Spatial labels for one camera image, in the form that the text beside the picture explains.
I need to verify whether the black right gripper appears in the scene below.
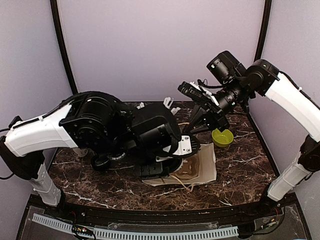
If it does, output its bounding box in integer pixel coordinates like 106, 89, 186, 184
185, 75, 249, 134

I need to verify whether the brown cardboard cup carrier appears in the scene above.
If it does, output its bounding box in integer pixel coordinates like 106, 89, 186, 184
172, 156, 200, 180

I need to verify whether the brown paper takeout bag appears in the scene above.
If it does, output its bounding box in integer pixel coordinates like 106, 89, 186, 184
142, 137, 217, 188

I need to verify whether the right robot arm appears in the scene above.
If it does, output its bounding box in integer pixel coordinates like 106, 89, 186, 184
178, 57, 320, 217

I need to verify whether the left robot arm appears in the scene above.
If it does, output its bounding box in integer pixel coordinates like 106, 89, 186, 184
0, 91, 200, 218

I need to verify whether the lime green bowl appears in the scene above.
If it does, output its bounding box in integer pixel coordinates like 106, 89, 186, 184
211, 129, 234, 148

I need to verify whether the wrapped white straw bundle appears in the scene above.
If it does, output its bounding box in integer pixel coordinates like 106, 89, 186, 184
136, 96, 181, 115

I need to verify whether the stack of black lids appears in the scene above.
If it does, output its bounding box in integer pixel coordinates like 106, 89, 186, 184
90, 155, 111, 172

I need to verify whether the stack of white paper cups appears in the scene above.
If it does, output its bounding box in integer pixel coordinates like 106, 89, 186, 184
72, 148, 88, 158

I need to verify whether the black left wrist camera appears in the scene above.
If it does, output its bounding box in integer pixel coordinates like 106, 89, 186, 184
131, 102, 182, 141

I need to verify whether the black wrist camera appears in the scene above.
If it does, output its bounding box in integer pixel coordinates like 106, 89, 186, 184
131, 102, 182, 141
206, 50, 247, 85

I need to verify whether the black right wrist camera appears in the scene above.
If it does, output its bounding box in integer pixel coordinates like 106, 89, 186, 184
206, 50, 247, 85

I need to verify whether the black right frame post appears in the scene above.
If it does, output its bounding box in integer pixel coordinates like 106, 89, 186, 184
253, 0, 273, 62

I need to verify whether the black frame post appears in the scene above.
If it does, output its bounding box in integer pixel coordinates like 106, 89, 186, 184
253, 0, 273, 62
49, 0, 78, 95

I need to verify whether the white slotted cable duct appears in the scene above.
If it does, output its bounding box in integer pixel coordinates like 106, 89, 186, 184
31, 213, 239, 240

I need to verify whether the black left frame post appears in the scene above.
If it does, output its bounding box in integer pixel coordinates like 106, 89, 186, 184
49, 0, 78, 95

